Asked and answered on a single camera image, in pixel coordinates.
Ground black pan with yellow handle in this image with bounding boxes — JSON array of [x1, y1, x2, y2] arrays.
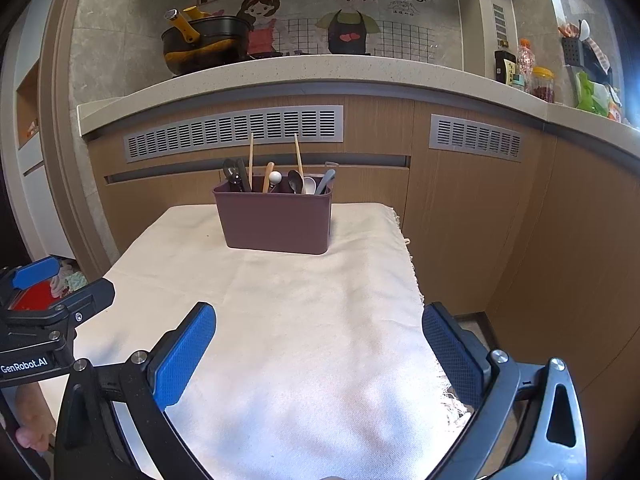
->
[[165, 6, 253, 46]]

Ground black and yellow pot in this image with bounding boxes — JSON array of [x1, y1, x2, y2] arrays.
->
[[161, 27, 251, 76]]

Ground black storage rack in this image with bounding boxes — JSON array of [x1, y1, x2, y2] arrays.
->
[[561, 35, 613, 81]]

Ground red floor mat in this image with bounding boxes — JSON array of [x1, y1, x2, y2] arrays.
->
[[10, 280, 61, 311]]

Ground purple utensil holder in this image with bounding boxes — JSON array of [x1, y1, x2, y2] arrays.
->
[[212, 175, 334, 255]]

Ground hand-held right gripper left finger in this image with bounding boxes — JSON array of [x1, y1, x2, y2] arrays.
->
[[54, 301, 217, 480]]

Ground black kitchen utensil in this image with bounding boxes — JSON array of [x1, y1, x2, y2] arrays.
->
[[222, 158, 246, 193]]

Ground cartoon wall poster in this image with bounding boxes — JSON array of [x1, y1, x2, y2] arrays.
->
[[75, 0, 461, 76]]

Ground long grey vent grille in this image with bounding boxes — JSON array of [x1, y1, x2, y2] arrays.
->
[[124, 106, 345, 164]]

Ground black seasoning container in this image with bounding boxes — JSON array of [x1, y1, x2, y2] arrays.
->
[[494, 50, 517, 83]]

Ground light stone countertop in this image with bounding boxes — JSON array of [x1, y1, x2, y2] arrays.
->
[[76, 55, 640, 141]]

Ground short grey vent grille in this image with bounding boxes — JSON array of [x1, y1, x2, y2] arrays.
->
[[429, 114, 523, 163]]

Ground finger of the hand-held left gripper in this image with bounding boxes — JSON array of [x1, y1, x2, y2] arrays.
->
[[47, 279, 117, 333], [11, 255, 60, 288]]

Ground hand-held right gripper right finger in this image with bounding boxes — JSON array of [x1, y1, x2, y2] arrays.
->
[[421, 301, 587, 480]]

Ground green packet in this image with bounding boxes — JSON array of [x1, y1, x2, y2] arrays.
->
[[575, 71, 623, 116]]

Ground person's left hand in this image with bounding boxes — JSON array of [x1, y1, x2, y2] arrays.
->
[[12, 385, 57, 453]]

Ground wooden kitchen cabinet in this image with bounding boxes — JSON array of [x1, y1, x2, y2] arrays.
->
[[85, 95, 640, 411]]

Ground orange capped plastic bottle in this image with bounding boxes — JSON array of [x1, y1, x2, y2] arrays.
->
[[517, 38, 536, 81]]

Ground grey handled utensil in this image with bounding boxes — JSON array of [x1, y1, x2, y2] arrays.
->
[[314, 169, 337, 196]]

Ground yellow lidded jar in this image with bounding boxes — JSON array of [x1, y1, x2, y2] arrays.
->
[[531, 66, 556, 103]]

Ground white tablecloth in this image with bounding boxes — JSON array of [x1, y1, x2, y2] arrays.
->
[[37, 203, 476, 480]]

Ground pile of pale cloths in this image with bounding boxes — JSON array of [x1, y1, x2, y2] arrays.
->
[[50, 257, 88, 296]]

